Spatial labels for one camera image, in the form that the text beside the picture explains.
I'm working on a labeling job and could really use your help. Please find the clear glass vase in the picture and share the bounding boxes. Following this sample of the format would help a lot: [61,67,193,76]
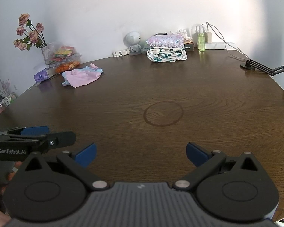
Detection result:
[41,43,55,65]

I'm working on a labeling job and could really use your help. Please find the pink artificial flowers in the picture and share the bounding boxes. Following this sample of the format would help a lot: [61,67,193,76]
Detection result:
[13,13,48,51]

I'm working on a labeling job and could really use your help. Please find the white tissue pack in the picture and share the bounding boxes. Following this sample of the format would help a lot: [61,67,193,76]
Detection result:
[176,28,193,43]

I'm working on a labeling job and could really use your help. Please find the clear bag of snacks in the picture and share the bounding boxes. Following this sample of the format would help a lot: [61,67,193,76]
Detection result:
[46,45,82,74]

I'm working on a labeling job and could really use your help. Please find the pink floral garment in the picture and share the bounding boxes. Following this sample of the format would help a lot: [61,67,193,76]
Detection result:
[146,34,184,49]

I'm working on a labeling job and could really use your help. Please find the small white potted plant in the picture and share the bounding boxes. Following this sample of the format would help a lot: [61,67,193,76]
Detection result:
[0,78,19,114]

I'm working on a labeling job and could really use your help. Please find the white green printed folded garment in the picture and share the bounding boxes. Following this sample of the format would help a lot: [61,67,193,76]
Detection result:
[147,47,188,63]

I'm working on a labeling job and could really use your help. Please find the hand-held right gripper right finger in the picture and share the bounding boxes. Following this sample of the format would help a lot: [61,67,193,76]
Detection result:
[173,142,260,191]

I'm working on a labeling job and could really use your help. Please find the person's left hand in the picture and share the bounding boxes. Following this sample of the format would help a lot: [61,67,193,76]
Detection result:
[3,161,23,192]

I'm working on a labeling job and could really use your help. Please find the white round robot toy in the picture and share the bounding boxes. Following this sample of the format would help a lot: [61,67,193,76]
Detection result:
[125,31,143,56]

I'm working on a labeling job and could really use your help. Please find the green spray bottle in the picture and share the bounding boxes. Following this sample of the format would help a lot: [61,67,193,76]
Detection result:
[197,26,206,52]

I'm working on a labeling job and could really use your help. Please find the purple tissue box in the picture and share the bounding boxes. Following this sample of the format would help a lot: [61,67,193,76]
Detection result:
[34,68,50,83]

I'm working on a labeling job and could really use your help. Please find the white charger cable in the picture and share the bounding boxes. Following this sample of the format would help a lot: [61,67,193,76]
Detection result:
[201,22,251,61]

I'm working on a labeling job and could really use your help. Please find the pink and blue small garment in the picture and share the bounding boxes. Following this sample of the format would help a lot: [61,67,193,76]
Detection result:
[62,63,104,88]

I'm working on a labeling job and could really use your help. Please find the black desk lamp stand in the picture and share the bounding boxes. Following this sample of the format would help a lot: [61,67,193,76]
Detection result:
[241,54,284,76]

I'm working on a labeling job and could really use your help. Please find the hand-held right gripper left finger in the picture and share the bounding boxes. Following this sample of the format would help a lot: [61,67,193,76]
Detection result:
[25,142,109,191]

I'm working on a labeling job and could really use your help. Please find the white power strip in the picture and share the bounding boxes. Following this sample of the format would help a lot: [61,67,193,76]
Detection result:
[205,41,237,51]

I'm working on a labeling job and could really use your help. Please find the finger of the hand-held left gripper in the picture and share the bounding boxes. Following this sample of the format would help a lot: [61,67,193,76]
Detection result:
[39,132,76,148]
[7,126,50,137]

